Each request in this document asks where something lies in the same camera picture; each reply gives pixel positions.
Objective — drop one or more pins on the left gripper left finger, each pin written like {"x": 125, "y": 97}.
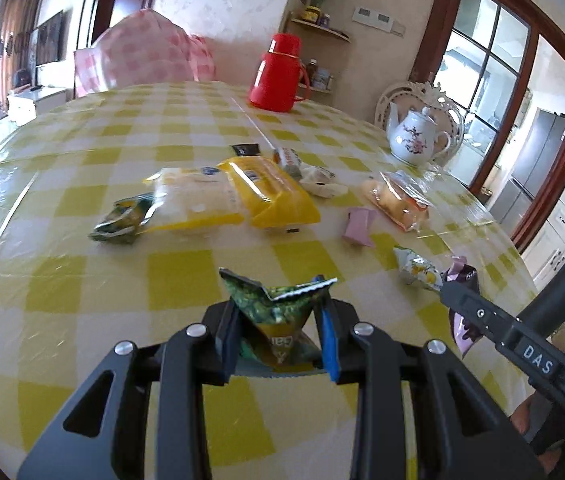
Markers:
{"x": 100, "y": 433}

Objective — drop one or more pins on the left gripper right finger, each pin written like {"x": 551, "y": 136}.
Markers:
{"x": 460, "y": 431}

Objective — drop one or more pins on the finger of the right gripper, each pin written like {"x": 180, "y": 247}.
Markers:
{"x": 518, "y": 342}

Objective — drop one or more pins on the purple snack packet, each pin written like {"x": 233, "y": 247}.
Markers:
{"x": 465, "y": 333}

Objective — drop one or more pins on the green snack packet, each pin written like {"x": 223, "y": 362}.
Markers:
{"x": 272, "y": 341}

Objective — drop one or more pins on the orange bread package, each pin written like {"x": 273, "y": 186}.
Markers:
{"x": 399, "y": 197}

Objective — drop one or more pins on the dark green packet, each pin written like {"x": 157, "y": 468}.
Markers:
{"x": 125, "y": 221}

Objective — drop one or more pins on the pink snack packet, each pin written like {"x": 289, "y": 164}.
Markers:
{"x": 358, "y": 226}

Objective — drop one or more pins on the pale yellow bread bag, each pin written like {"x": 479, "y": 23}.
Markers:
{"x": 193, "y": 199}

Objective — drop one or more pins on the small white candy wrappers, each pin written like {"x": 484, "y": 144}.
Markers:
{"x": 320, "y": 182}

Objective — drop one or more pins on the orange white candy packet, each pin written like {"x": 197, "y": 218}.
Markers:
{"x": 289, "y": 162}

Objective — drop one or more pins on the black small packet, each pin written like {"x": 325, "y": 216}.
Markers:
{"x": 246, "y": 149}

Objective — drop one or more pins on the yellow checkered tablecloth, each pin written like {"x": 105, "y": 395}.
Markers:
{"x": 66, "y": 300}

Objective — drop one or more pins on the white floral teapot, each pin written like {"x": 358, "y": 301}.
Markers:
{"x": 414, "y": 139}

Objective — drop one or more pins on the white carved chair back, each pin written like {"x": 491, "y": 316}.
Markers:
{"x": 415, "y": 95}

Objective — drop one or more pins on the wooden framed glass door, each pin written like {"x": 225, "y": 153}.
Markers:
{"x": 502, "y": 64}

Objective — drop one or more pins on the white TV cabinet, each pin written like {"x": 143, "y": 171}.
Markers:
{"x": 29, "y": 104}

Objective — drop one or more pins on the red thermos jug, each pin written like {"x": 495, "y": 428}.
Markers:
{"x": 281, "y": 79}

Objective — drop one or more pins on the pink checkered covered chair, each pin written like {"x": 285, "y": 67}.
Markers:
{"x": 143, "y": 48}

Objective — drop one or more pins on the wall television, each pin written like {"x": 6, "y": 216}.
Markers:
{"x": 50, "y": 39}

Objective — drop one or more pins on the wooden wall shelf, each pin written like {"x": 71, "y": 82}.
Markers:
{"x": 323, "y": 54}

